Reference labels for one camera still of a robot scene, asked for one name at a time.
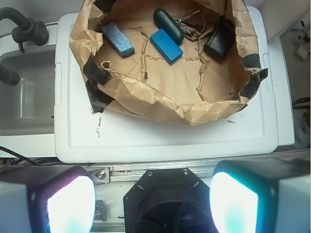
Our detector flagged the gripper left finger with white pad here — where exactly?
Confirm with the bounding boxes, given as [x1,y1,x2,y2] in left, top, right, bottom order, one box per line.
[0,165,95,233]

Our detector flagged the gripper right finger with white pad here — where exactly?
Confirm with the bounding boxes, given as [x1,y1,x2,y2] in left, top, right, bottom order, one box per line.
[209,159,311,233]

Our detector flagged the blue sponge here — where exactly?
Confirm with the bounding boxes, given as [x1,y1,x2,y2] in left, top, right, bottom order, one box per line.
[100,21,135,57]

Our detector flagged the white plastic cooler lid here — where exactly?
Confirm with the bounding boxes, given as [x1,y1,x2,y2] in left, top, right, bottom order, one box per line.
[54,13,279,163]

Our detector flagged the white sink basin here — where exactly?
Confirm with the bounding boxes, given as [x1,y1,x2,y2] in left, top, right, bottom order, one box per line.
[0,45,55,136]

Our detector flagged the crumpled brown paper bag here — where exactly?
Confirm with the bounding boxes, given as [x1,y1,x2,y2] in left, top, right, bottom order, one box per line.
[69,0,268,125]

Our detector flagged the black leather wallet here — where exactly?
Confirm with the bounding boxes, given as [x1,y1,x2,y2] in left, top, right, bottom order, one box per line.
[203,16,236,60]

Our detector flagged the blue rectangular block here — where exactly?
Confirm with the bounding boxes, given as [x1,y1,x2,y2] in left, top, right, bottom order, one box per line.
[150,29,183,65]

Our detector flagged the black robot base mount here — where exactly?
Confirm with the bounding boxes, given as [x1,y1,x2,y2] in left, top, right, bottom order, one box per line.
[123,168,217,233]

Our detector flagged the metal keys with ring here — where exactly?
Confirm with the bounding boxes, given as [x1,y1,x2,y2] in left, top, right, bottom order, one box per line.
[175,10,206,41]

